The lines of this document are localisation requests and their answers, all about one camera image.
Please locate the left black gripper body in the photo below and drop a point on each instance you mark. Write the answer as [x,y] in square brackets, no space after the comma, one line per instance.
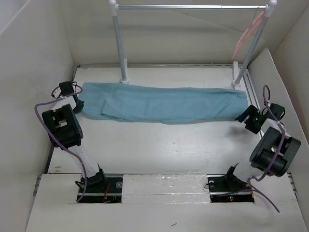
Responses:
[78,108]

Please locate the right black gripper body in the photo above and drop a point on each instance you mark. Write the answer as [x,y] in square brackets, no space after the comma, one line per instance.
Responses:
[251,123]

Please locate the light blue trousers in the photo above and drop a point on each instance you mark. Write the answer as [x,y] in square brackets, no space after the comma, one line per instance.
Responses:
[129,103]

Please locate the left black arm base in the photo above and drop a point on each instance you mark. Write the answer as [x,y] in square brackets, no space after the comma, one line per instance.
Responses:
[109,193]

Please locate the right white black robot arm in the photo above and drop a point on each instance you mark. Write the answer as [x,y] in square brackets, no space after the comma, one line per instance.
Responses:
[273,154]

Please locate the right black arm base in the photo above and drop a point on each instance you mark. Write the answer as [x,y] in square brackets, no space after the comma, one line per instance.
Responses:
[228,191]

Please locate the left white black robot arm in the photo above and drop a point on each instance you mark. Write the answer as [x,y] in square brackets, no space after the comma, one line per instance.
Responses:
[66,133]

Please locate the pink clothes hanger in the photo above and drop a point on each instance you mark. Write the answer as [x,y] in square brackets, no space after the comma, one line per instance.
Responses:
[256,22]

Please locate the white and silver clothes rack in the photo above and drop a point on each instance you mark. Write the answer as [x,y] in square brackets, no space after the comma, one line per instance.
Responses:
[237,74]

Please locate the aluminium rail right side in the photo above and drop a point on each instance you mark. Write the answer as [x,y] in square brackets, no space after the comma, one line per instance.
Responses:
[252,97]

